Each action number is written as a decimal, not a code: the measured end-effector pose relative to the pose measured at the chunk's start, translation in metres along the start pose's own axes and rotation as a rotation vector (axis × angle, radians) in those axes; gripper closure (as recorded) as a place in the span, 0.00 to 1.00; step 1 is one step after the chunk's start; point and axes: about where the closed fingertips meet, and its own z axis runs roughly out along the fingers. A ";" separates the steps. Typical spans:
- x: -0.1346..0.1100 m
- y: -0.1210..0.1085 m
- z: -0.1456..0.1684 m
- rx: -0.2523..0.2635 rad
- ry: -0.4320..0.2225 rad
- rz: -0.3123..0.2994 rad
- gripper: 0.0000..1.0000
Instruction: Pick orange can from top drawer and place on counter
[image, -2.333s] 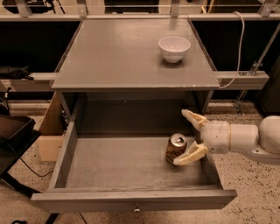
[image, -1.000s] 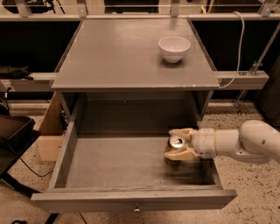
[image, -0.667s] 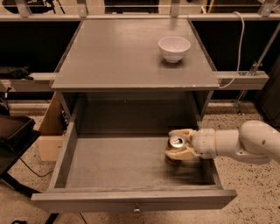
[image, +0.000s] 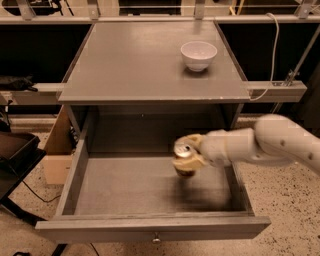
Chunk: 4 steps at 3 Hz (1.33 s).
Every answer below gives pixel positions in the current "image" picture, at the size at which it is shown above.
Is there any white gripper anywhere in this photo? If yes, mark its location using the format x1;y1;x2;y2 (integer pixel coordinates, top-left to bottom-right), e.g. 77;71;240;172
172;128;258;172

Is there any orange soda can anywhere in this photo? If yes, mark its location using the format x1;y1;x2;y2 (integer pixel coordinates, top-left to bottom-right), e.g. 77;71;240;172
173;143;195;178

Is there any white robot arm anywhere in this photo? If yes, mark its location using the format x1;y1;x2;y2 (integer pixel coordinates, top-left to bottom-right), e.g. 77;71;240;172
173;114;320;176

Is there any grey cabinet with counter top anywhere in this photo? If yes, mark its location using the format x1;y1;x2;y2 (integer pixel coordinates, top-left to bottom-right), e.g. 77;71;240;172
59;22;249;154

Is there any metal drawer knob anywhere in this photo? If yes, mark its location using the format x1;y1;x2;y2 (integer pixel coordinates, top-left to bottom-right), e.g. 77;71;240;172
152;232;161;244

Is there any grey open top drawer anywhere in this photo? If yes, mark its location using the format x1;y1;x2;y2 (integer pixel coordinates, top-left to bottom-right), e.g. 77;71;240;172
35;109;272;244

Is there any white ceramic bowl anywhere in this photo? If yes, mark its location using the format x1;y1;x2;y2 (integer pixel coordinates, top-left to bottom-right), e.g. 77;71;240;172
180;41;218;72

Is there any cardboard box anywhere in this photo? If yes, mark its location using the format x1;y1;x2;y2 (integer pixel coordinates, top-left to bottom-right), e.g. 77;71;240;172
42;106;73;185

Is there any black tray cart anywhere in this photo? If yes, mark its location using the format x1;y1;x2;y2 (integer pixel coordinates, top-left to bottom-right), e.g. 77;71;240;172
0;132;46;226

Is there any grey metal rail frame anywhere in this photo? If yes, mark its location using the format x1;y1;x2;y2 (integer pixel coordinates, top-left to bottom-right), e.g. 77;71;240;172
1;14;319;105

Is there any white cable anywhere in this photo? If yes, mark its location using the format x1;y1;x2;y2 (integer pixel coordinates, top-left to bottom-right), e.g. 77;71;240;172
249;12;281;102

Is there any black floor cable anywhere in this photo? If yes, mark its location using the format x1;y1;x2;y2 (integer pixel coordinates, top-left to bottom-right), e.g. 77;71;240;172
21;179;62;204

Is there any black bag on rail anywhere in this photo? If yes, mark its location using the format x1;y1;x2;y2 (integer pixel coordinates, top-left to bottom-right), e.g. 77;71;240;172
0;75;38;92

